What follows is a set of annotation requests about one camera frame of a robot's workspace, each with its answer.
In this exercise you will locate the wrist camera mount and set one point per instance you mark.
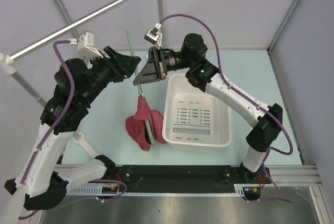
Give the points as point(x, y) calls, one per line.
point(154, 36)
point(86, 46)

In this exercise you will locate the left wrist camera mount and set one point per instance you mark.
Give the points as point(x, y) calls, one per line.
point(86, 46)

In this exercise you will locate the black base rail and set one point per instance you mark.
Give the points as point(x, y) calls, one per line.
point(182, 178)

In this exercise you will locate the white plastic basket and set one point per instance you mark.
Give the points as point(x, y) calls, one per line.
point(194, 120)

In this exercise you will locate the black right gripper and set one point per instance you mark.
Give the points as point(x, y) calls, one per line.
point(152, 72)

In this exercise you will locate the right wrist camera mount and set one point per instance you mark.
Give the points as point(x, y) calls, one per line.
point(154, 36)

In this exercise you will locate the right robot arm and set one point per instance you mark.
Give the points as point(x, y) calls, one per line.
point(265, 120)

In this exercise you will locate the red tank top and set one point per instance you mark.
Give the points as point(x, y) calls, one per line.
point(144, 120)

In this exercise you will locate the metal clothes rack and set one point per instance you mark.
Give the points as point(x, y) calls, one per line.
point(28, 30)

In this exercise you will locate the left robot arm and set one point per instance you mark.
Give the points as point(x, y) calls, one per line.
point(77, 87)

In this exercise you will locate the white slotted cable duct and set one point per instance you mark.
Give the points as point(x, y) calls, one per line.
point(105, 191)

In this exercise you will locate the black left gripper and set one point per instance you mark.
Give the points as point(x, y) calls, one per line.
point(123, 66)

